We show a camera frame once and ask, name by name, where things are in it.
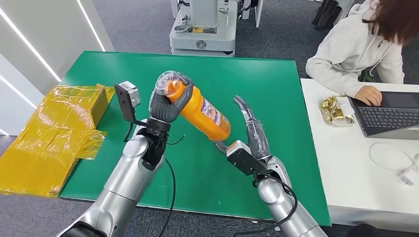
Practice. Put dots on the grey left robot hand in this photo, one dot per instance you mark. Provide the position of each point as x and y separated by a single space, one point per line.
168 101

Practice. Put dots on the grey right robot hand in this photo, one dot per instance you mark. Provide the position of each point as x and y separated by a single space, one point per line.
255 134

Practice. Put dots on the orange juice bottle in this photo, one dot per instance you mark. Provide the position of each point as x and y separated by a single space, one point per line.
199 111

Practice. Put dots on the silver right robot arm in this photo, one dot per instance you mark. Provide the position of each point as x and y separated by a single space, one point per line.
284 202

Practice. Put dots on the white robot base machine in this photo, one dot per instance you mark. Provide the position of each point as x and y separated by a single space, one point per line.
204 27

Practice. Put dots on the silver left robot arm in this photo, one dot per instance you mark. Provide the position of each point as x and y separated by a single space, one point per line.
121 186

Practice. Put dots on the green table mat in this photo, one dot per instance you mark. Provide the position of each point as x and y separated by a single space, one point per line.
209 130

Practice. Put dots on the gold foil snack packet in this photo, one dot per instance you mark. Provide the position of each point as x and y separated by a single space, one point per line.
335 110

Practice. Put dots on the white desk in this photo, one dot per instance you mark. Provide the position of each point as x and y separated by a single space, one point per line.
360 157

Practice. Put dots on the person's hand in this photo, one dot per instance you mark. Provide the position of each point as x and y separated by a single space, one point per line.
369 95

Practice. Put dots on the yellow film-wrapped cardboard box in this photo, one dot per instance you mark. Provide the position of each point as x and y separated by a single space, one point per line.
52 140

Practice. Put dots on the dark grey laptop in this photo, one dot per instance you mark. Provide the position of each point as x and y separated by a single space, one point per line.
389 114

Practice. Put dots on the person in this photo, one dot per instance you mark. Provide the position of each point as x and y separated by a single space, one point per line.
363 49

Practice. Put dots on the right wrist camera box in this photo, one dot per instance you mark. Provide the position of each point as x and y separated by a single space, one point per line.
244 158

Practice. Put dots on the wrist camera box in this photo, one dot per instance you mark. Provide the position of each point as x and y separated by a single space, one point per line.
127 98
244 158

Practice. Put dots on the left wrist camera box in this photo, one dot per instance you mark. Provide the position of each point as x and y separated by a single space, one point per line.
127 98

